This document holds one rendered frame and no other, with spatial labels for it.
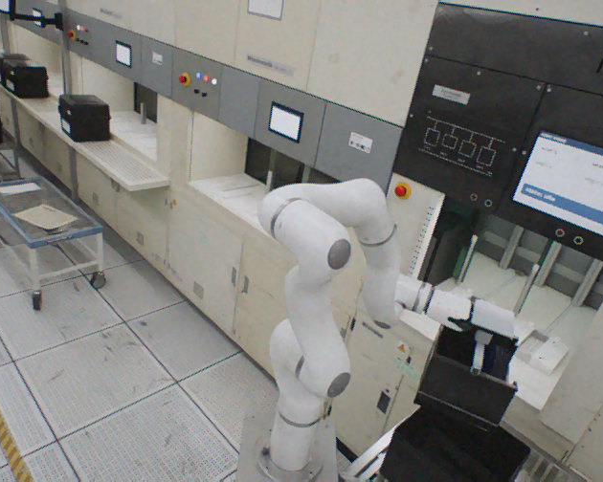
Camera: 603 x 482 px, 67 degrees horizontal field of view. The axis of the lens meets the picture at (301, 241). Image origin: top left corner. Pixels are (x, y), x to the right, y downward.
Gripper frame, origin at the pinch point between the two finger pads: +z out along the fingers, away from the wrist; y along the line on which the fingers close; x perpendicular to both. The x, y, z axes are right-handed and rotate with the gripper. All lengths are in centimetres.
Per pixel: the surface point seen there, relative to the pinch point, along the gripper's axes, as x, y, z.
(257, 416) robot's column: -49, 17, -51
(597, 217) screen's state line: 25.9, -28.3, 18.1
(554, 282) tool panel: -35, -118, 36
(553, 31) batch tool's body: 68, -39, -9
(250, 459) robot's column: -49, 31, -46
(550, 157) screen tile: 37, -34, 2
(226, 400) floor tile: -125, -45, -94
